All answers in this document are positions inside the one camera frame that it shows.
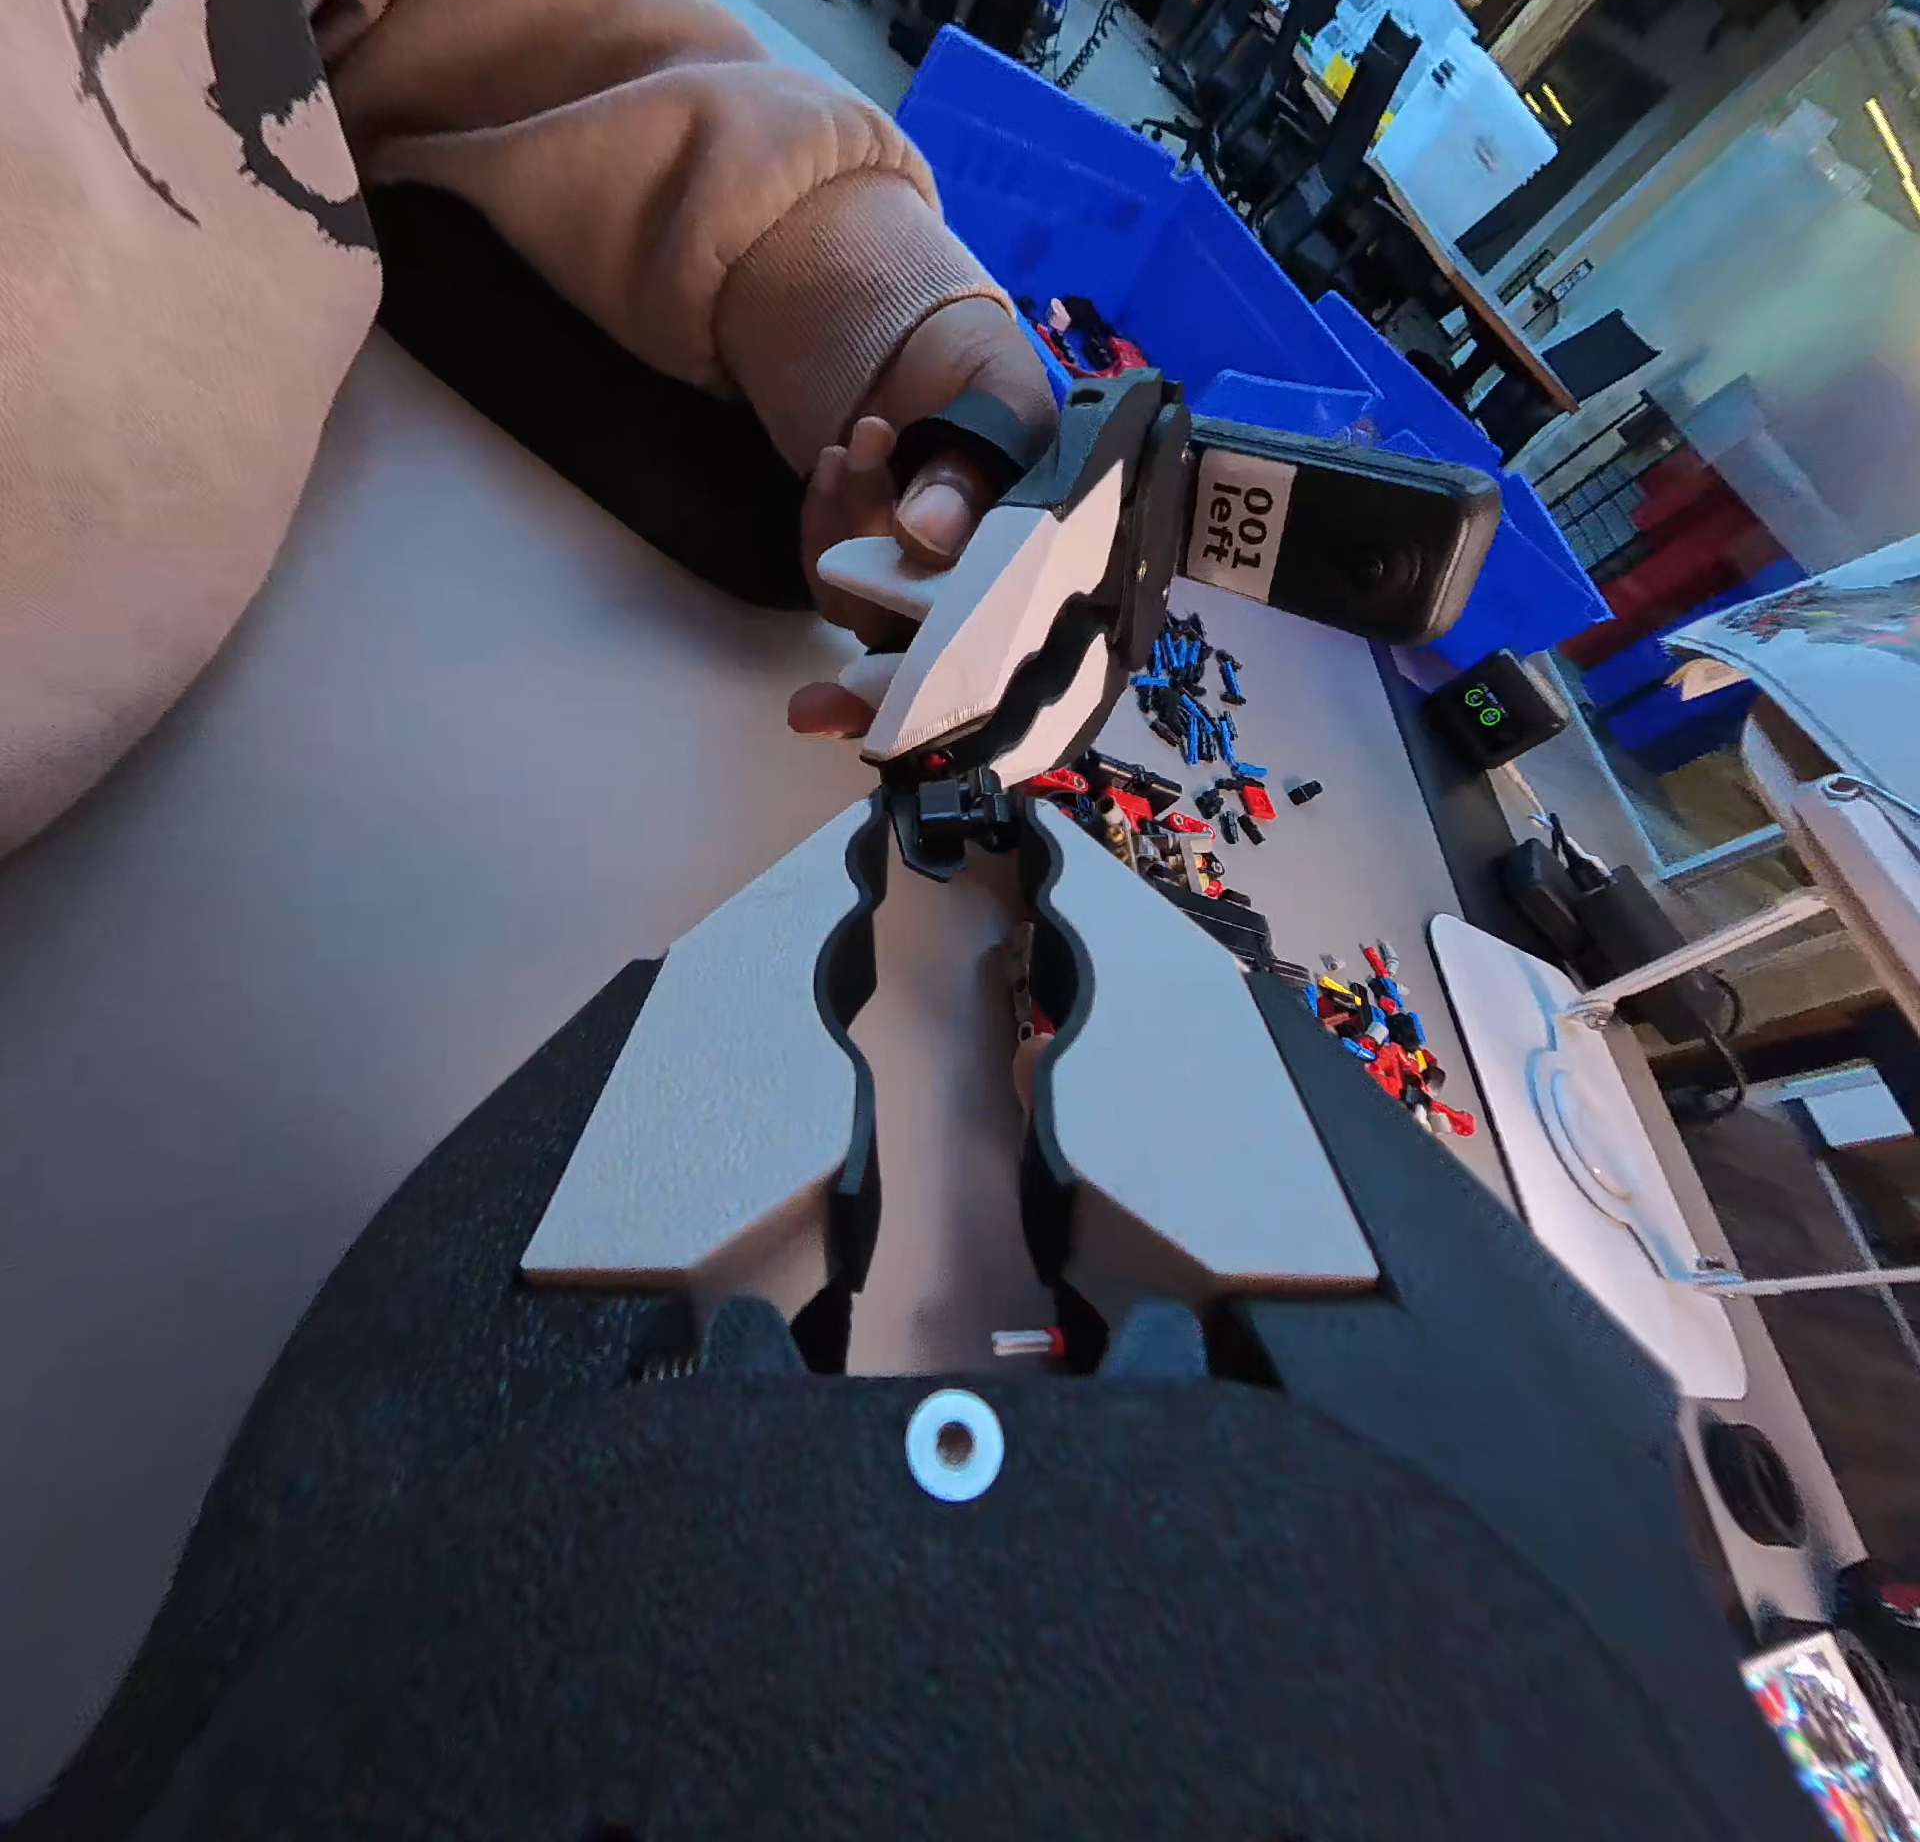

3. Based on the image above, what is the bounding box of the person's left forearm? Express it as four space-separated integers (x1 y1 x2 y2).
285 0 1010 470

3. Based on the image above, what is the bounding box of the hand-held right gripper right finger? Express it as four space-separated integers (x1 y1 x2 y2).
1024 801 1381 1342

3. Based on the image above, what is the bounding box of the person's left hand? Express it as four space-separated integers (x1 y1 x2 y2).
769 296 1063 744

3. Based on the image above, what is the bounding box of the white book stand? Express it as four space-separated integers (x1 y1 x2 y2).
1426 764 1920 1403

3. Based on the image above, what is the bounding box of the black lego tyre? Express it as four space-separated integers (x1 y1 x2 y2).
1702 1418 1810 1555

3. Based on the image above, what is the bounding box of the colourful sticker sheet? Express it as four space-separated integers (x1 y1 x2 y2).
1740 1631 1920 1842

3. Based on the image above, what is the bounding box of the black power adapter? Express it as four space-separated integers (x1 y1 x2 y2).
1502 815 1742 1028

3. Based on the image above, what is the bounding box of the black padded armrest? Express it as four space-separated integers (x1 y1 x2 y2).
367 186 823 615

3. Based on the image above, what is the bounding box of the black device with green display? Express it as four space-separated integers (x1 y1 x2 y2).
1421 653 1571 771

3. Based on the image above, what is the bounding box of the blue bin with white label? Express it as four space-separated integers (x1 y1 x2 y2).
896 23 1385 443

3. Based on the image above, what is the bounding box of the black lego connector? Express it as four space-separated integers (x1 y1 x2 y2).
884 766 1026 888

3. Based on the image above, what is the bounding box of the lego car chassis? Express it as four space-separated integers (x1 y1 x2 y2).
981 764 1312 1361

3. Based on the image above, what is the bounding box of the person's beige sweatshirt torso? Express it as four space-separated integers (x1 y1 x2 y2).
0 0 386 863

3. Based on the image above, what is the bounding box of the pile of black blue pins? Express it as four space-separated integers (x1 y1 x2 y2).
1132 612 1255 766

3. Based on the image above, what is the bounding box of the white storage crate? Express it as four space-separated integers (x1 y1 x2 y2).
1365 28 1565 243

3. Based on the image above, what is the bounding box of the heap of red black lego parts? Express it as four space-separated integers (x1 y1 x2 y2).
1035 297 1153 384

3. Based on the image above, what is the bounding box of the red and blue storage rack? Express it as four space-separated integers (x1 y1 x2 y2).
1560 434 1810 675

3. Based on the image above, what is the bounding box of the lego instruction booklet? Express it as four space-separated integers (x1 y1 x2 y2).
1664 536 1920 811

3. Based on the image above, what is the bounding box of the pile of colourful lego pieces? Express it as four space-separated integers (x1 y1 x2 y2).
1304 941 1483 1141

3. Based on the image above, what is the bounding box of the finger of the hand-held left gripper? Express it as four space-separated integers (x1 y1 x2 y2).
971 618 1133 799
859 461 1132 768

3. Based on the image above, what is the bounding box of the blue storage bin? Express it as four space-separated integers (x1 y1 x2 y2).
1198 288 1615 675

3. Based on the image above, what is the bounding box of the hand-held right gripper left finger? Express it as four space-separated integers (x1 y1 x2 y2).
517 792 887 1334

